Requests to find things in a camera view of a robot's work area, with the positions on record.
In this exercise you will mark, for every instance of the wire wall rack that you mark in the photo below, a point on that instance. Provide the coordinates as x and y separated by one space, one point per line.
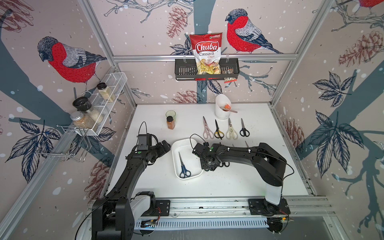
74 144

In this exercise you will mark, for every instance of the green glass cup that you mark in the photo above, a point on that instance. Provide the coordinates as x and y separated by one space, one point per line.
171 113

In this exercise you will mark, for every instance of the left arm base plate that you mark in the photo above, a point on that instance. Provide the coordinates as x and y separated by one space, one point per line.
160 208

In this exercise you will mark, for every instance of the black handled long scissors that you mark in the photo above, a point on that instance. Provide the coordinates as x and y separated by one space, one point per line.
224 164

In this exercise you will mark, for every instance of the red chuba cassava chips bag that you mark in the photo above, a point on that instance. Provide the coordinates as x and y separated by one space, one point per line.
207 53

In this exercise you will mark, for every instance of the black pepper grinder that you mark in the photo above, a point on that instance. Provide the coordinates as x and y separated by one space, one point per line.
83 105

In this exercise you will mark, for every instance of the spice jar black lid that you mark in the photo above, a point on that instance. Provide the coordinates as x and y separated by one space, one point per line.
106 92

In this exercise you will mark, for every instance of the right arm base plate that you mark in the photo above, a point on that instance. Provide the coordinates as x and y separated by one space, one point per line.
263 208

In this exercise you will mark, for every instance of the black wall basket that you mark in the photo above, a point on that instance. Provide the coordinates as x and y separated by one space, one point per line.
189 70

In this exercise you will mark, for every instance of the wooden spoon in cup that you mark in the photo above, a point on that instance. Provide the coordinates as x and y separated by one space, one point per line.
228 110

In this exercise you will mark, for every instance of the black yellow handled scissors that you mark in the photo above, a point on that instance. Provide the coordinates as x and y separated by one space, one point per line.
218 133

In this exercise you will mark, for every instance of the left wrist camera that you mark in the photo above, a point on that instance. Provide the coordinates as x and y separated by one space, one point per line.
144 142

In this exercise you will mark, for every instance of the white wire spice rack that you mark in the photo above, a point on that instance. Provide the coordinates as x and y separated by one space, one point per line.
116 81

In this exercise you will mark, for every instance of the white utensil holder cup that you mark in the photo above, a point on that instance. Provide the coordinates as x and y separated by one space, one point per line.
220 102

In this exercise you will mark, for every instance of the pink handled kitchen scissors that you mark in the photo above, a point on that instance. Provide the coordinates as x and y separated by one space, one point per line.
207 134

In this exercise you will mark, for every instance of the white plastic storage box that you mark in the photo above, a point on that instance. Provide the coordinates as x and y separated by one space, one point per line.
192 162

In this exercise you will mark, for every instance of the spice jar silver lid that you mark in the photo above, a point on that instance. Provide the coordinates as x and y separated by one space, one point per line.
81 120

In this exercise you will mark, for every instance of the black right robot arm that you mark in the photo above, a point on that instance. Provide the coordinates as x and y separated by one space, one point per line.
270 165

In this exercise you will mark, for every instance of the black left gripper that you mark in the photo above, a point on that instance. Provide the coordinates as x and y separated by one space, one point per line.
162 150

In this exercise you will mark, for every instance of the red sweet pepper spice bottle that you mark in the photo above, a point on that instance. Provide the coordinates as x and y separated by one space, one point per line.
170 122

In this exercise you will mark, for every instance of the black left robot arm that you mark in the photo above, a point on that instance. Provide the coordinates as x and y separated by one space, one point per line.
113 216

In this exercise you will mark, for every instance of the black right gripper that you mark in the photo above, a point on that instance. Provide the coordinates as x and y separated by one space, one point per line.
213 167

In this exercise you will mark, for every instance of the blue handled scissors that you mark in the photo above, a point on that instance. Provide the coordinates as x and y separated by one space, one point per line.
184 172

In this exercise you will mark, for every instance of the cream handled kitchen scissors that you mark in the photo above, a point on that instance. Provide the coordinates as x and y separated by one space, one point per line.
231 133

